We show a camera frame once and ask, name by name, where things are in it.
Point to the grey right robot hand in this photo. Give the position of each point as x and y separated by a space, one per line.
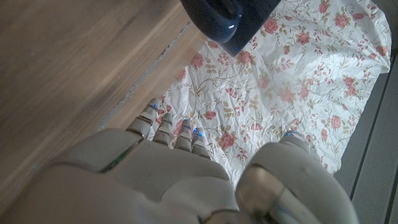
140 180

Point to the floral backdrop cloth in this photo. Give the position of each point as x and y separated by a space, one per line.
280 77

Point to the dark blue ceramic mug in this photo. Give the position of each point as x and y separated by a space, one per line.
217 18

